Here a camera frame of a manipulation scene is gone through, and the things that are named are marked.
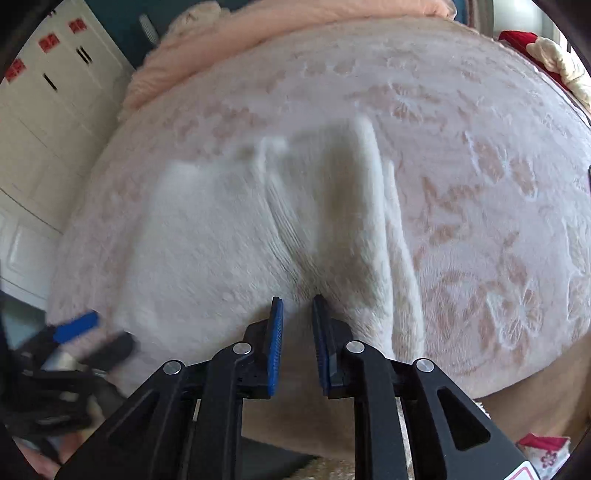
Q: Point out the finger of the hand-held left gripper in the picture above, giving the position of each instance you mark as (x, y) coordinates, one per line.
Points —
(76, 325)
(115, 350)

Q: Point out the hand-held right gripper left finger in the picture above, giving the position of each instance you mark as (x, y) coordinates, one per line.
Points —
(277, 346)

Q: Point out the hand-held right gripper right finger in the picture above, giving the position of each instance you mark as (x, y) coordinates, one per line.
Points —
(321, 346)

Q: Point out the cream sweater with black hearts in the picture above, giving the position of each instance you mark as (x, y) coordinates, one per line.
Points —
(221, 249)

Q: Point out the cream fuzzy rug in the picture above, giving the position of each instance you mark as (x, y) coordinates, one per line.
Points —
(318, 471)

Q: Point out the white wardrobe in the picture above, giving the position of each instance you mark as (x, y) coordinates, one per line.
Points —
(51, 138)

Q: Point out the bed with floral blanket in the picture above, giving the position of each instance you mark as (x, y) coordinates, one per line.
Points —
(461, 161)

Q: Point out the red paper wardrobe decoration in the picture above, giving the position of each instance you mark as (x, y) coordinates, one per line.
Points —
(77, 25)
(48, 43)
(14, 70)

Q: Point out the peach duvet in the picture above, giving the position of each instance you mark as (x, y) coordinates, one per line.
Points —
(184, 41)

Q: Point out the teal upholstered headboard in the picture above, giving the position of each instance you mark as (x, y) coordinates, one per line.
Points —
(117, 21)

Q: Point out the cream knitted cloth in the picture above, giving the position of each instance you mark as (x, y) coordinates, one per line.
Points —
(561, 60)

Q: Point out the grey bed frame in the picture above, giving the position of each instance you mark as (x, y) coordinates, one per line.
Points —
(274, 461)

